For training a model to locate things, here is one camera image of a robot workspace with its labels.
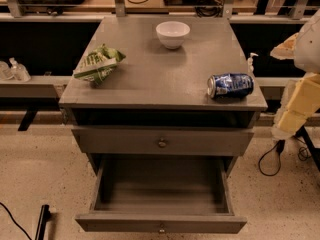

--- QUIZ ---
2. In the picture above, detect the black metal leg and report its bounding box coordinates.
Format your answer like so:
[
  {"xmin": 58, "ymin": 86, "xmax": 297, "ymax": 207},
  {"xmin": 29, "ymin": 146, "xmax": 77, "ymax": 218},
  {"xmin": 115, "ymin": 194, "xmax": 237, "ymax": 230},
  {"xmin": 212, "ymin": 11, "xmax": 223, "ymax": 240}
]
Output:
[{"xmin": 35, "ymin": 204, "xmax": 51, "ymax": 240}]

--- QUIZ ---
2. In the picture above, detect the black floor cable right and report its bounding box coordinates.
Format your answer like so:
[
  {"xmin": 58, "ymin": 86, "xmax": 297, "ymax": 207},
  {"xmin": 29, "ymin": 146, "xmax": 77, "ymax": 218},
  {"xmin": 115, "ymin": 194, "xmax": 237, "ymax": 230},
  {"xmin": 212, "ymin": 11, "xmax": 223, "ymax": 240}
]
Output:
[{"xmin": 257, "ymin": 135, "xmax": 313, "ymax": 178}]

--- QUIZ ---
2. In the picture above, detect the green chip bag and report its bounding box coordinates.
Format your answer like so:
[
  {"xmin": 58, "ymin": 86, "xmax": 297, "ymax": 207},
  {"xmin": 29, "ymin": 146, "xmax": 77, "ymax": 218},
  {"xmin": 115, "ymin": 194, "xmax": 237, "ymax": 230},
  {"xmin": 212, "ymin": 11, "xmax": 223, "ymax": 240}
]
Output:
[{"xmin": 73, "ymin": 44, "xmax": 126, "ymax": 85}]

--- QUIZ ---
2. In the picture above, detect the grey wooden drawer cabinet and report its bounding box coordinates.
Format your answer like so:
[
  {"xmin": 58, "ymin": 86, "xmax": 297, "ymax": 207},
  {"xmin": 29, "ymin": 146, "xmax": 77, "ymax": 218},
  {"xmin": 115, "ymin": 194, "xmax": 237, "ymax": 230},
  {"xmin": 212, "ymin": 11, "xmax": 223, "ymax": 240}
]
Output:
[{"xmin": 60, "ymin": 15, "xmax": 267, "ymax": 170}]

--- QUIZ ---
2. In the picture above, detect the closed grey top drawer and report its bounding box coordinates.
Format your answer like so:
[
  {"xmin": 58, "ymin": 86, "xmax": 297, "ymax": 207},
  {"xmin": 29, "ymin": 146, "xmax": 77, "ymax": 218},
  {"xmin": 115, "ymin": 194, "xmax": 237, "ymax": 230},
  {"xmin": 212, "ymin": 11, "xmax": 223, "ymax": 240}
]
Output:
[{"xmin": 72, "ymin": 126, "xmax": 253, "ymax": 156}]

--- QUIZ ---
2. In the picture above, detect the white ceramic bowl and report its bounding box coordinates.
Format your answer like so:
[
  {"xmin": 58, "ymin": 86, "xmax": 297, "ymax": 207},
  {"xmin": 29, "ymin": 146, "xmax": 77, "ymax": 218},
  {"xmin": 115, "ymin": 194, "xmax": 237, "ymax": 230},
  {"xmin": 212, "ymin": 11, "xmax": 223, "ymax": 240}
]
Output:
[{"xmin": 156, "ymin": 21, "xmax": 190, "ymax": 49}]

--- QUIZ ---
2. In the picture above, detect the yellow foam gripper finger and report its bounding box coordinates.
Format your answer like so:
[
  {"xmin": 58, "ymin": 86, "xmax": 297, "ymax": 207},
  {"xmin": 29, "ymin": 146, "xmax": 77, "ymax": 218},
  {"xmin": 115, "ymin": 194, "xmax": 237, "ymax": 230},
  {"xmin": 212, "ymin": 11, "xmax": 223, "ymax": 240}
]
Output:
[{"xmin": 272, "ymin": 73, "xmax": 320, "ymax": 140}]

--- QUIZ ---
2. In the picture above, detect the black floor cable left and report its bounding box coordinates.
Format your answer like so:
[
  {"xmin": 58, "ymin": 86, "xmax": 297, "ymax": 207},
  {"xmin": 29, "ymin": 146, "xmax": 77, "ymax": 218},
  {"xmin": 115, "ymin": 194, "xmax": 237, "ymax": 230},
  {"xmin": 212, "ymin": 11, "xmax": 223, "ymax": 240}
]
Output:
[{"xmin": 0, "ymin": 201, "xmax": 33, "ymax": 240}]

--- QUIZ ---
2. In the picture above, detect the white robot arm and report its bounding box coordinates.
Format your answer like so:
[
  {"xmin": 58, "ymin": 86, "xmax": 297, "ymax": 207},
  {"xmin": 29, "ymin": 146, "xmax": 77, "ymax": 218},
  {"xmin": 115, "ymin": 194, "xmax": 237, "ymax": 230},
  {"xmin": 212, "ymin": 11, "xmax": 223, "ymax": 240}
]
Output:
[{"xmin": 270, "ymin": 10, "xmax": 320, "ymax": 140}]

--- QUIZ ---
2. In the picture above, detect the clear sanitizer bottle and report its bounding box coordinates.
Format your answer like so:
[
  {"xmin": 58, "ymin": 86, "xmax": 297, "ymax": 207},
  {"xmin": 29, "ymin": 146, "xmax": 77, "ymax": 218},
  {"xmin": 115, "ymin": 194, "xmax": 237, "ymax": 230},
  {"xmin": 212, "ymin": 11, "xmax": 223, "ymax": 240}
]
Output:
[{"xmin": 9, "ymin": 57, "xmax": 31, "ymax": 82}]

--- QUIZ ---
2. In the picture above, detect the blue pepsi can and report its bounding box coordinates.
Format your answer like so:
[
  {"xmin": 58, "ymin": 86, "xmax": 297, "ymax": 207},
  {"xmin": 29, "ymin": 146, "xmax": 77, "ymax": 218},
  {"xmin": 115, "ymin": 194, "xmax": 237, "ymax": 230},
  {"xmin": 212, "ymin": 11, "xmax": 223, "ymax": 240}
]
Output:
[{"xmin": 207, "ymin": 73, "xmax": 254, "ymax": 99}]

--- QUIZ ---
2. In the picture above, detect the black floor cable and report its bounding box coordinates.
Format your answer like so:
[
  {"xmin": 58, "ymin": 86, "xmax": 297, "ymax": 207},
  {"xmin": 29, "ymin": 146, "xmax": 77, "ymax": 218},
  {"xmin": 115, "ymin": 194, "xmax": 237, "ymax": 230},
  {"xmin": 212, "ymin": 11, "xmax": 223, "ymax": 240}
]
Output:
[
  {"xmin": 257, "ymin": 135, "xmax": 313, "ymax": 178},
  {"xmin": 0, "ymin": 201, "xmax": 33, "ymax": 240}
]

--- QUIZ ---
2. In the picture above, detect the open grey middle drawer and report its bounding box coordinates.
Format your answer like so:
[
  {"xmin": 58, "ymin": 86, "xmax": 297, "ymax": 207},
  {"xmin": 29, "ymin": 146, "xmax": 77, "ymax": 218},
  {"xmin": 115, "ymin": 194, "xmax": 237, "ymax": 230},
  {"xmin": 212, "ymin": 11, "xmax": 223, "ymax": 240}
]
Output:
[{"xmin": 76, "ymin": 155, "xmax": 247, "ymax": 234}]

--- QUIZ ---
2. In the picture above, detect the black table leg right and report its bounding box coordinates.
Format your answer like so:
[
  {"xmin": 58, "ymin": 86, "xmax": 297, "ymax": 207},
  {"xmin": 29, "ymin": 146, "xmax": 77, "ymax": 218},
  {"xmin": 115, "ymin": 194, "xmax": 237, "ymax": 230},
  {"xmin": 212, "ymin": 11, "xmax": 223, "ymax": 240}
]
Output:
[{"xmin": 297, "ymin": 126, "xmax": 320, "ymax": 171}]

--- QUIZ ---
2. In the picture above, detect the white pump bottle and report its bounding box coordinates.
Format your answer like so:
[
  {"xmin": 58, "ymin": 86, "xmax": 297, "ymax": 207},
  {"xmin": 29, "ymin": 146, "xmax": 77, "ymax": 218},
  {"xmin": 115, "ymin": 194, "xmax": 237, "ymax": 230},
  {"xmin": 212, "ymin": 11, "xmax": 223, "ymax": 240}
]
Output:
[{"xmin": 247, "ymin": 52, "xmax": 259, "ymax": 72}]

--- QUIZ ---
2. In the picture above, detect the clear plastic bottle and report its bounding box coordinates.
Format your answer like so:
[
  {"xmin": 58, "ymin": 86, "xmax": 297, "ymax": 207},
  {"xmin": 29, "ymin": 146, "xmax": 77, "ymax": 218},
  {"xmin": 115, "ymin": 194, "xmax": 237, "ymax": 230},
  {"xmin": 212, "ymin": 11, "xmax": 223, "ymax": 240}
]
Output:
[{"xmin": 0, "ymin": 61, "xmax": 13, "ymax": 80}]

